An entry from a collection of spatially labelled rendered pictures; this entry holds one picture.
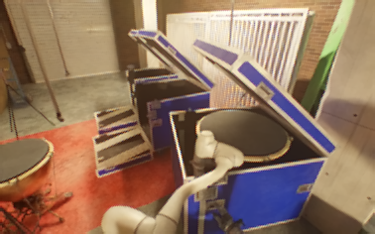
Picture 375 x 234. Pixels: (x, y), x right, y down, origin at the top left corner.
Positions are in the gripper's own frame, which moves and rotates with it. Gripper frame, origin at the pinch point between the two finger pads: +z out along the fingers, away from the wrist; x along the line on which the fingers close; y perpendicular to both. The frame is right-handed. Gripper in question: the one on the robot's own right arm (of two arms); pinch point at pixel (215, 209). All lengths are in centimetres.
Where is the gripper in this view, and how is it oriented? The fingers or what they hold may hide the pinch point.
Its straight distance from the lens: 138.5
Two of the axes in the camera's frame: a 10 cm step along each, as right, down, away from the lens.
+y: -8.5, 2.4, -4.7
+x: 0.0, 8.9, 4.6
